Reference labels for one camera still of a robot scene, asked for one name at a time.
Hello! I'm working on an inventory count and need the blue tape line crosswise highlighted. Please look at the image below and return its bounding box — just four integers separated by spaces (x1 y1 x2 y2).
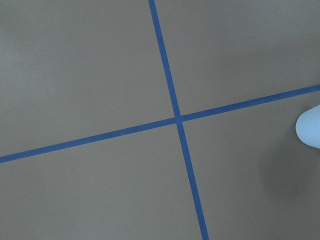
0 84 320 163

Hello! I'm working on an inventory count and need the light blue ceramic cup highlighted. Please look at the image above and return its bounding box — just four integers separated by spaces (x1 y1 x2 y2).
295 105 320 149

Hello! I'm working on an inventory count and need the brown paper table cover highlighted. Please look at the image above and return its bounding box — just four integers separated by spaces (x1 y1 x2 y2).
0 0 320 240

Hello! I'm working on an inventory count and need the blue tape line lengthwise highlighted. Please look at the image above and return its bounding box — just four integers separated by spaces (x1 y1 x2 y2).
148 0 209 240

